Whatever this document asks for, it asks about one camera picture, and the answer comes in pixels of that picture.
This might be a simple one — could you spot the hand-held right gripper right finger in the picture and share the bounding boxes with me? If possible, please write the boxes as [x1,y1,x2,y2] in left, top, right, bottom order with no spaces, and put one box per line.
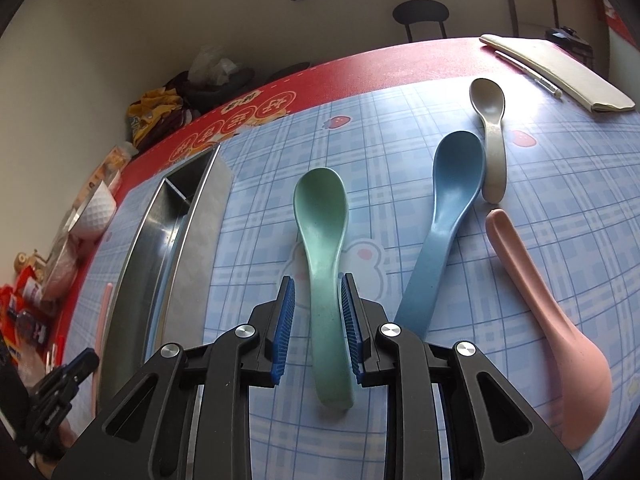
[340,272,583,480]

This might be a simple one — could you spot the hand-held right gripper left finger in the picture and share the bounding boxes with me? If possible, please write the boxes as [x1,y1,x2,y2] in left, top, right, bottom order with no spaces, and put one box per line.
[52,275,296,480]

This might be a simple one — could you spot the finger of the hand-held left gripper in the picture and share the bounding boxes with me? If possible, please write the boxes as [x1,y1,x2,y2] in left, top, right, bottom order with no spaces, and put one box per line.
[36,367,83,407]
[67,347,101,380]

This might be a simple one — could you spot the green spoon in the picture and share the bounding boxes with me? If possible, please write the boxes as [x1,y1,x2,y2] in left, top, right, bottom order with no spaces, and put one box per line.
[292,167,357,409]

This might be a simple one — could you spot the metal utensil tray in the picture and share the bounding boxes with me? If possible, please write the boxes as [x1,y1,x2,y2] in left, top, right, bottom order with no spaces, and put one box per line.
[99,142,235,411]

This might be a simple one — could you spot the blue spoon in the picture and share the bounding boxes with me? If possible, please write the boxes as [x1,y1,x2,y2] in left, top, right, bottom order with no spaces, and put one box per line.
[393,131,486,338]

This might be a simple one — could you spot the pink spoon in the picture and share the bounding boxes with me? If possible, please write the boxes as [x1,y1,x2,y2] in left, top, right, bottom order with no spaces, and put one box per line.
[486,208,613,451]

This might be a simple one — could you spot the grey spoon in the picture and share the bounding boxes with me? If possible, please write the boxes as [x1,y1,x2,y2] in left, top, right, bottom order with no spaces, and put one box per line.
[469,78,507,204]

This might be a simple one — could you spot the red snack packets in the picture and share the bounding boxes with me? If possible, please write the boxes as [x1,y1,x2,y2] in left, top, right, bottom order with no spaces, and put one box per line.
[0,252,56,361]

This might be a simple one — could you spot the glass bowl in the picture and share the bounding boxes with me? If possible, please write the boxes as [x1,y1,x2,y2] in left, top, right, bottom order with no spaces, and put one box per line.
[42,237,83,301]

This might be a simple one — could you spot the white dimpled bowl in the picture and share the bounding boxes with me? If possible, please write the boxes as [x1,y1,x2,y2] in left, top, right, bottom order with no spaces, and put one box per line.
[67,180,118,241]

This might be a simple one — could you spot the packaged snack bag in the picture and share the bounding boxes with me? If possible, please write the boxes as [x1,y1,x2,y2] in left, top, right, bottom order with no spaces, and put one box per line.
[87,145,136,196]

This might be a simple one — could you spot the blue plaid table mat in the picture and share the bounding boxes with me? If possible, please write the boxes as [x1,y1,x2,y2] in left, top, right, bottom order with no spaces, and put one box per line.
[57,77,640,480]

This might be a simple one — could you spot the maroon cloth pile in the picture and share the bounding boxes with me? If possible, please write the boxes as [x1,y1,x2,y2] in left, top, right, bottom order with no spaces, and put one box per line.
[135,105,196,153]

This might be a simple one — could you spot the black round bin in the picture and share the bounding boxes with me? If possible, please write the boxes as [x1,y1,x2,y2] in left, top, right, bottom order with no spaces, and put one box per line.
[270,61,312,83]

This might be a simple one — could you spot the red printed tablecloth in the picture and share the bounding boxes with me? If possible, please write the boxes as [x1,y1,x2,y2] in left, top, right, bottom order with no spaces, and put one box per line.
[47,35,566,361]

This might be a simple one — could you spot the yellow printed bag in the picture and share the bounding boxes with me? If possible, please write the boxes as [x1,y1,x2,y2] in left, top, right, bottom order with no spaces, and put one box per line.
[127,87,183,143]

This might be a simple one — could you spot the clear plastic bag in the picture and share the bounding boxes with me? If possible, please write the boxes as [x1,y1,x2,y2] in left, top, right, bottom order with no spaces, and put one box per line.
[187,45,241,86]

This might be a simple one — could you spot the grey pen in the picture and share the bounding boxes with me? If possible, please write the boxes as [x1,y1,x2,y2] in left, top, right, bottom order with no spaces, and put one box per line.
[494,50,563,98]

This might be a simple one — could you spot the black round chair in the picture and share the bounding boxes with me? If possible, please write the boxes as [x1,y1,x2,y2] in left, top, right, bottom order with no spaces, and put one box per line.
[392,0,449,42]

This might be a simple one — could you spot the cream notebook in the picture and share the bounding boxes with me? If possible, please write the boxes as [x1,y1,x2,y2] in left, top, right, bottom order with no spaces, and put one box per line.
[479,33,636,115]

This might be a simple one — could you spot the dark folding rack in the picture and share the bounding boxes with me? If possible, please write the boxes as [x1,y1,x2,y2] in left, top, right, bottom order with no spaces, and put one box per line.
[505,0,561,36]

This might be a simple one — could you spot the black rice cooker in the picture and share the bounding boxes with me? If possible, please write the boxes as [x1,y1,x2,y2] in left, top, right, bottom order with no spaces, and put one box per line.
[544,25,596,68]

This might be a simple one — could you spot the red hanging cloth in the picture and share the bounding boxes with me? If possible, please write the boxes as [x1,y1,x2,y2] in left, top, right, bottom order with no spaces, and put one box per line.
[597,0,640,41]

